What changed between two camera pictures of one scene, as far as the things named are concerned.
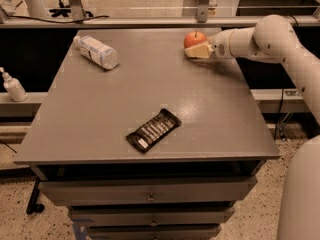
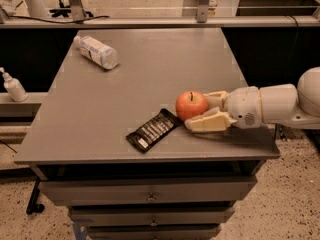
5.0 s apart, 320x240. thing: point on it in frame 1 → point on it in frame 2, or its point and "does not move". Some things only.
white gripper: x=220 y=46 → x=243 y=106
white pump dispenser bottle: x=13 y=86 does not move
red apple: x=194 y=38 → x=190 y=104
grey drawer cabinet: x=187 y=185 does not move
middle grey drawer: x=148 y=216 does not move
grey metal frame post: x=75 y=2 does not move
